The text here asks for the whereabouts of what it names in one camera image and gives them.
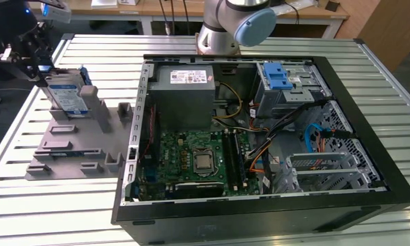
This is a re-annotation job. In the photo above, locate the grey parts rack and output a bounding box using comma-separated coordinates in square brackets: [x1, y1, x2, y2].
[22, 86, 136, 180]

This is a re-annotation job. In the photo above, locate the black power wire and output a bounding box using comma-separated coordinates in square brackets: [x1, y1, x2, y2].
[322, 129, 354, 139]

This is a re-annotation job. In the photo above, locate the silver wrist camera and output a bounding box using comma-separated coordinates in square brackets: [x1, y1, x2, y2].
[40, 0, 72, 24]

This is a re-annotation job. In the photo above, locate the green motherboard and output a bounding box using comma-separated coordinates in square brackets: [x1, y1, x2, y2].
[136, 129, 261, 200]

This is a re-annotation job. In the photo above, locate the black cable bundle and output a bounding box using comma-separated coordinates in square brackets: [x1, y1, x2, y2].
[245, 101, 329, 159]

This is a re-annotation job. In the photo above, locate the wooden cabinet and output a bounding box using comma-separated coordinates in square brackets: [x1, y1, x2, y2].
[334, 0, 410, 72]

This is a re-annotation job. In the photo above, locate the red twisted fan wire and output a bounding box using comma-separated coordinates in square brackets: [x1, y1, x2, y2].
[138, 106, 157, 165]

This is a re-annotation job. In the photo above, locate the CPU socket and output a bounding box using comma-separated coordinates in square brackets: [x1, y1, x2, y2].
[190, 147, 219, 178]

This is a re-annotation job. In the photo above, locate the grey power supply unit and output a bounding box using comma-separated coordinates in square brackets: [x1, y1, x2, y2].
[146, 64, 215, 131]

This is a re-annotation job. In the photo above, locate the silver CPU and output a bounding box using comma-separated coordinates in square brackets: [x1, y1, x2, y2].
[193, 153, 214, 172]

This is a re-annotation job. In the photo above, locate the metal disk bay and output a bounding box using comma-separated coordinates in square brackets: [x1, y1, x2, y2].
[285, 152, 379, 193]

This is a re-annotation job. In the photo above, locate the wooden desk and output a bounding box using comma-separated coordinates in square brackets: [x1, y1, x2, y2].
[30, 0, 351, 39]

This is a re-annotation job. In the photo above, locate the orange wire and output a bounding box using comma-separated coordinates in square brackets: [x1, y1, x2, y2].
[247, 146, 277, 175]

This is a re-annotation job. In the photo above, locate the black PC case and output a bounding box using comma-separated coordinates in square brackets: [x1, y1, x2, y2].
[110, 52, 410, 245]

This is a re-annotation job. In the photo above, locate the black graphics card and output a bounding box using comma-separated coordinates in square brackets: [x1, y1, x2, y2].
[169, 181, 225, 199]

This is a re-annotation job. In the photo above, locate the blue drive latch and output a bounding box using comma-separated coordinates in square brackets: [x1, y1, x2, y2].
[263, 63, 297, 90]

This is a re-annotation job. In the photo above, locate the yellow wire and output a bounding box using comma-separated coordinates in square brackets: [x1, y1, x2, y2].
[213, 81, 243, 120]

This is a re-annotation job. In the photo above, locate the silver optical drive cage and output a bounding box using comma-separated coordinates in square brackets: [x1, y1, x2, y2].
[254, 61, 331, 120]

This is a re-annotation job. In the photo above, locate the blue data wire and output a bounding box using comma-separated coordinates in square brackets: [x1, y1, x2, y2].
[303, 122, 329, 154]

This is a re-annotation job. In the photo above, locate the hard disk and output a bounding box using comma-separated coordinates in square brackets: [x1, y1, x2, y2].
[42, 65, 92, 120]

